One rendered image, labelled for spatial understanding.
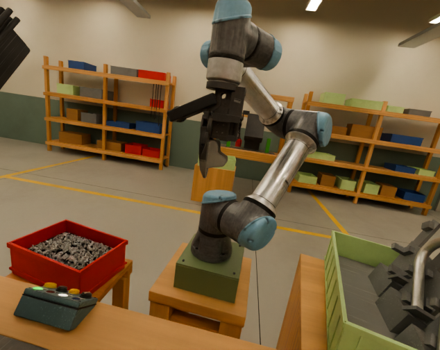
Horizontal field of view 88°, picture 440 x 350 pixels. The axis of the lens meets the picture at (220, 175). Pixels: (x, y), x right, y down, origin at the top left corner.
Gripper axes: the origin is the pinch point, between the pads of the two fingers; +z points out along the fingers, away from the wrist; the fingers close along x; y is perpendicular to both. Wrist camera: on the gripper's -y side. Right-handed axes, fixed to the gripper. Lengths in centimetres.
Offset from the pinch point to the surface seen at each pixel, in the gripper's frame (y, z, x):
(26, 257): -56, 40, 4
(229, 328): 13, 50, 7
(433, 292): 74, 31, 20
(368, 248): 72, 37, 56
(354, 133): 215, -19, 481
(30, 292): -36, 34, -12
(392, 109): 272, -77, 477
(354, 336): 45, 36, 1
